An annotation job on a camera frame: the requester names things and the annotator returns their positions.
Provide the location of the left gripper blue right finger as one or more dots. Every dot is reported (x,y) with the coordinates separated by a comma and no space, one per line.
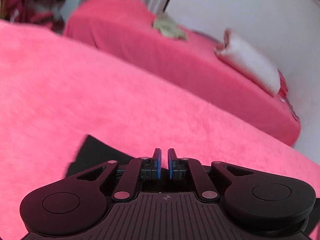
(211,183)

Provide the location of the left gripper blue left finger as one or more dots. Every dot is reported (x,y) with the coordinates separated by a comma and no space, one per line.
(125,178)

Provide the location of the black pants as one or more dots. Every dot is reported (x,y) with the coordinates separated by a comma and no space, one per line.
(93,152)

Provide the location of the folded pink blanket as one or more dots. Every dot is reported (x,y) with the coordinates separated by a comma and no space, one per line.
(283,91)

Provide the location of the near pink bed blanket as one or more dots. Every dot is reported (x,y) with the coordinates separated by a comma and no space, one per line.
(55,92)

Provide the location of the white embossed pillow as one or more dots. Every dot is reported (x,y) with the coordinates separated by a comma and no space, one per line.
(249,61)

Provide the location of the far pink bed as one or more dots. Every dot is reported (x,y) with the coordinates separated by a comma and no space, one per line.
(124,29)

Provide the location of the olive green garment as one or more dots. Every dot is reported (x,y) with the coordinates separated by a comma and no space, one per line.
(168,27)

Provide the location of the hanging clothes rack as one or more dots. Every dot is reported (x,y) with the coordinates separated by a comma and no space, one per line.
(45,13)

